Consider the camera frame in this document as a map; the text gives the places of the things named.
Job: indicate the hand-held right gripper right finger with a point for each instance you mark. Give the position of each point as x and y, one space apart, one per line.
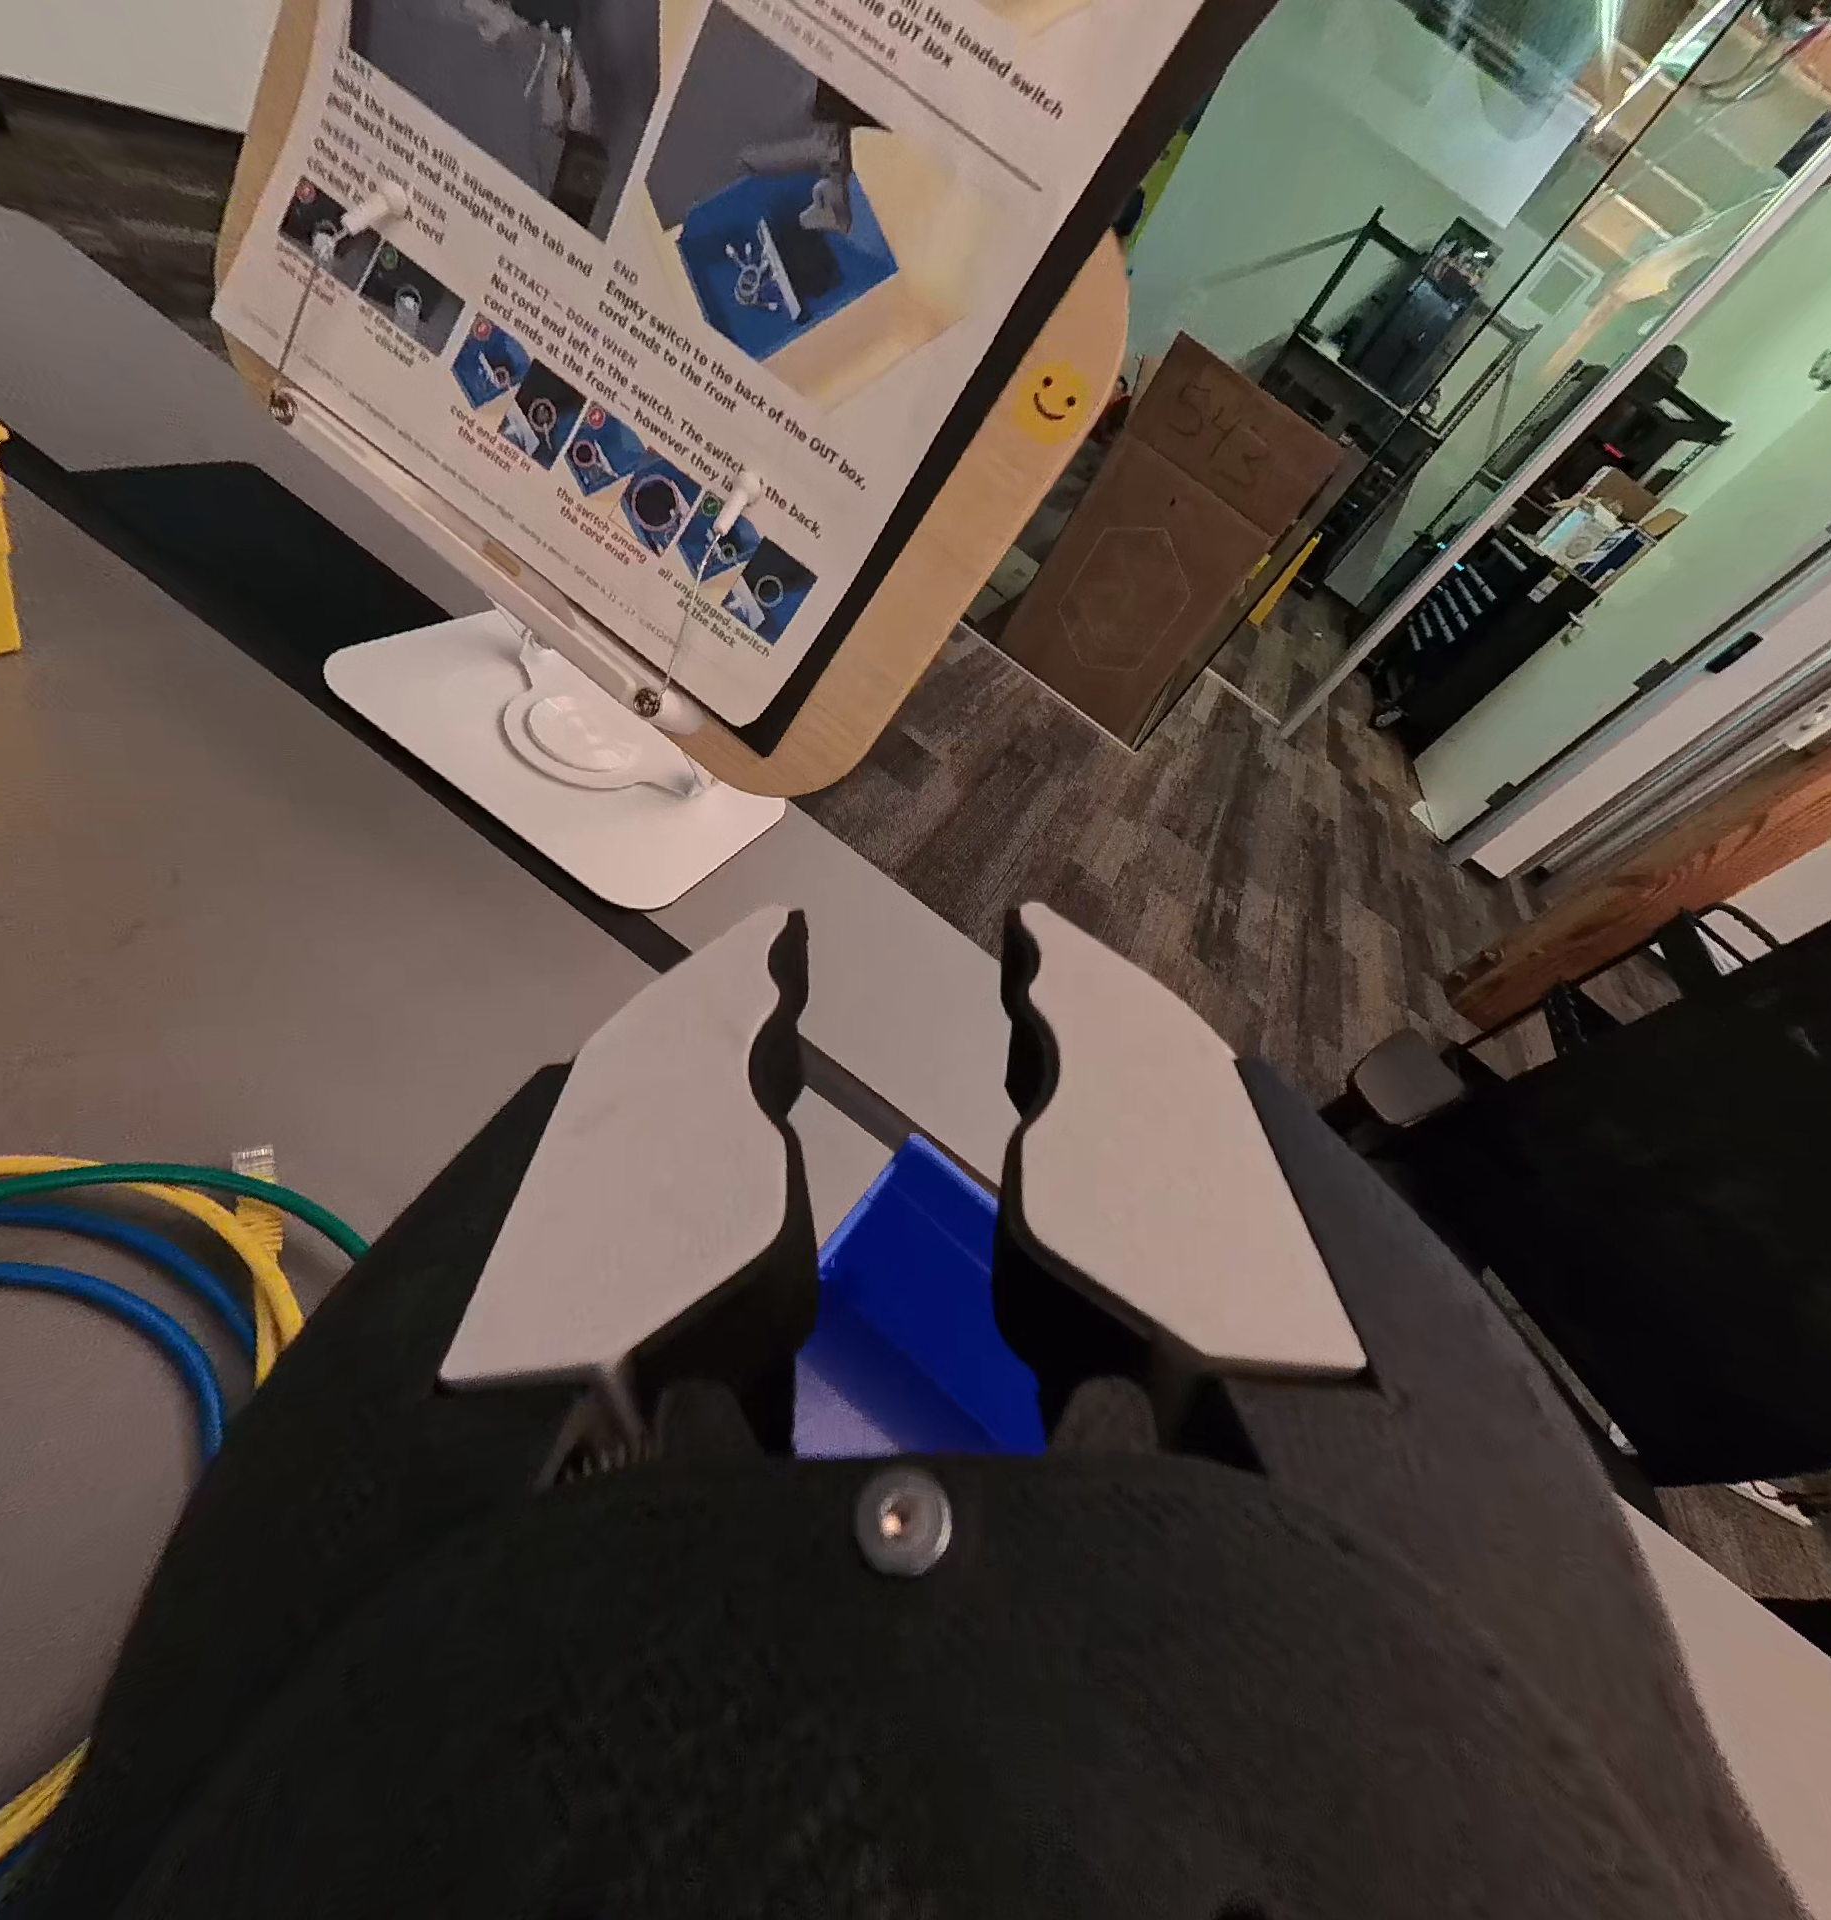
1172 1200

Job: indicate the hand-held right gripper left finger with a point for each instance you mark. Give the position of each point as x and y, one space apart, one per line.
661 1200

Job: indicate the blue plastic bin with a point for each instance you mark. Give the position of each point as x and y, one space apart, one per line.
917 1321

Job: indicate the wooden beam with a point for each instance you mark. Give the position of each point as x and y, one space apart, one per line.
1679 871

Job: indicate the tall cardboard box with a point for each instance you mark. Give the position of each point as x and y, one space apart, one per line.
1172 556

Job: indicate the black metal shelving rack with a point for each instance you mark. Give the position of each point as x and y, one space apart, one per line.
1455 315

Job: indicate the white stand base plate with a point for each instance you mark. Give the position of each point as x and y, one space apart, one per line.
451 690

